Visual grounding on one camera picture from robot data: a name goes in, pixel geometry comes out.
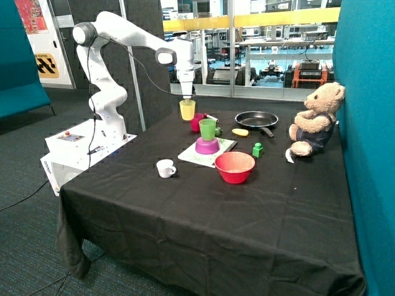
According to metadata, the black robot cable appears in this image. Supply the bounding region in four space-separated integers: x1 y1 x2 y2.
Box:
0 35 186 212

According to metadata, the green toy block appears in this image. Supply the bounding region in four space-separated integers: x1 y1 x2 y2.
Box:
252 142 264 158

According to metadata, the purple upturned plastic bowl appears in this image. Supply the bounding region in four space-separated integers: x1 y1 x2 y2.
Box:
195 137 220 155

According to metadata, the pink-red plastic cup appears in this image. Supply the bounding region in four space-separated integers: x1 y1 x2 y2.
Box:
190 113 204 132

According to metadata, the red wall poster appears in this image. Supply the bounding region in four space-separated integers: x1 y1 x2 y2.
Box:
14 0 49 35

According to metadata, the green speckled cutting board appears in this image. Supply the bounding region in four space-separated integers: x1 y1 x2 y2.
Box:
178 138 238 168

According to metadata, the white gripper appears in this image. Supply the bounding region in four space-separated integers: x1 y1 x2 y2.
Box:
177 70 194 104

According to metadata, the red and white marker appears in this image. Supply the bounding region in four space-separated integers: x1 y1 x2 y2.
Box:
203 113 218 122

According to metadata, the yellow toy vegetable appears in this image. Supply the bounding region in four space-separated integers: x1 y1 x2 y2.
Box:
232 128 249 137

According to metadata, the black frying pan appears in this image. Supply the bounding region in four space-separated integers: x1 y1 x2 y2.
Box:
235 111 279 138

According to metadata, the beige teddy bear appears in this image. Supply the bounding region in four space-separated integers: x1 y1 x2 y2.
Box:
285 82 346 163

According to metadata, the teal sofa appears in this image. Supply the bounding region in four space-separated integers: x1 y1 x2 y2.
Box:
1 1 51 119

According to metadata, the yellow black sign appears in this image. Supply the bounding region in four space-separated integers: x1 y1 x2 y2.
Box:
35 53 59 79

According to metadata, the orange black equipment rack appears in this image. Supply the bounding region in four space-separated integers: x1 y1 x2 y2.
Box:
291 60 328 89

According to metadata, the black pen on cabinet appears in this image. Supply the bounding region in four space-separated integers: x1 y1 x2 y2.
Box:
87 146 102 155

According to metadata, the black tripod stand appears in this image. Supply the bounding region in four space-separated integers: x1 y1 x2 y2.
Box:
180 94 191 107

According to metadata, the red plastic bowl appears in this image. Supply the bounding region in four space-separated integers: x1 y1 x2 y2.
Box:
214 152 256 184

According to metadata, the black tablecloth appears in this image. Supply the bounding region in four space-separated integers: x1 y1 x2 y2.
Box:
57 106 367 295

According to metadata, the green plastic cup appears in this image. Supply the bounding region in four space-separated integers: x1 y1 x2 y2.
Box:
199 118 216 141

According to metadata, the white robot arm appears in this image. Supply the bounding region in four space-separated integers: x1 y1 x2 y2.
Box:
72 11 194 142

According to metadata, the white ceramic mug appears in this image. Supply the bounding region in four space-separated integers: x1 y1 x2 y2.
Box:
156 159 177 179

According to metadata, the yellow plastic cup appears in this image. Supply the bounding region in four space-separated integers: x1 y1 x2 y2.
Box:
179 99 196 121

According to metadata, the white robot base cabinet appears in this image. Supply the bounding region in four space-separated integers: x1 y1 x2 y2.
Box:
41 119 136 196

